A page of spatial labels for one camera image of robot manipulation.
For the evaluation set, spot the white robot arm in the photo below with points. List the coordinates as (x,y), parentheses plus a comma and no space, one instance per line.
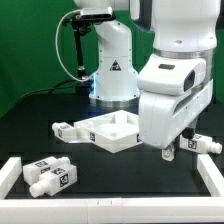
(183,29)

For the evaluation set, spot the white U-shaped fence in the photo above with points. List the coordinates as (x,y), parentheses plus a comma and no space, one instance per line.
(124,211)

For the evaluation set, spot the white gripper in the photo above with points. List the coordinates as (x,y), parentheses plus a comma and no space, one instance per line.
(172,96)

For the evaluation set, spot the grey camera on stand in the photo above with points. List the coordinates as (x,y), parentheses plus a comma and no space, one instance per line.
(96,14)

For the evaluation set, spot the white square tabletop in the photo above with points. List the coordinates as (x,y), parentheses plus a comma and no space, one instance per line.
(114,132)

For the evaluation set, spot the black camera stand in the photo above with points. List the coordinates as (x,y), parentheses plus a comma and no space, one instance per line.
(80,29)

